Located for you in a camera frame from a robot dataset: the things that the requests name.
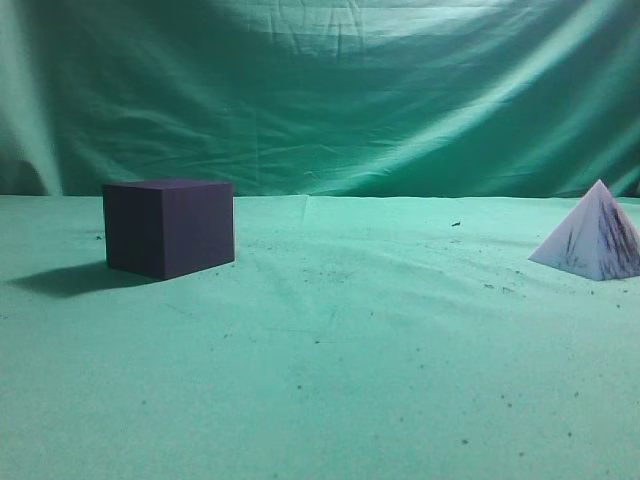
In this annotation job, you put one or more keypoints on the dark purple cube block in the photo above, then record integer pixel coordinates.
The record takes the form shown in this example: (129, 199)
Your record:
(167, 228)

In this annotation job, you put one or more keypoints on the green backdrop cloth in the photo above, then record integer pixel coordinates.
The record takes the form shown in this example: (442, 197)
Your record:
(339, 98)

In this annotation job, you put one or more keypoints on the green table cloth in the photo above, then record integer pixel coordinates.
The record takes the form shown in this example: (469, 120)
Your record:
(352, 338)

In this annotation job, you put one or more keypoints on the white smudged square pyramid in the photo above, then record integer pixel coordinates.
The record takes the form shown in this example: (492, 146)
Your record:
(596, 240)

